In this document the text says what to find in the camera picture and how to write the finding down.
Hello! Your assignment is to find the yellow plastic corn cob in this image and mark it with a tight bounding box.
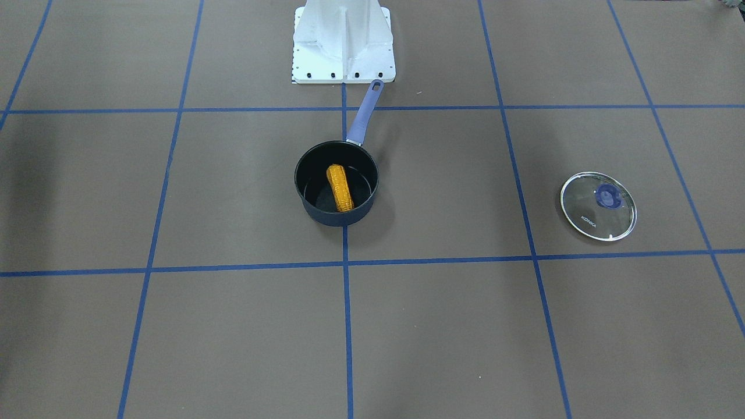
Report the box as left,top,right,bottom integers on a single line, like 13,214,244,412
325,164,356,212

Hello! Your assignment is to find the glass pot lid blue knob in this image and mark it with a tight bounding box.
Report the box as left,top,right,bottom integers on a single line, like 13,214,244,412
559,171,638,242

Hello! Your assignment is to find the dark blue saucepan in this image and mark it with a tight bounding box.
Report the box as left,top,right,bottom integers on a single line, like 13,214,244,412
295,79,384,228

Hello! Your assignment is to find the white camera mast base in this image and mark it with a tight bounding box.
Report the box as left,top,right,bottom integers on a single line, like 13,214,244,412
291,1,396,84

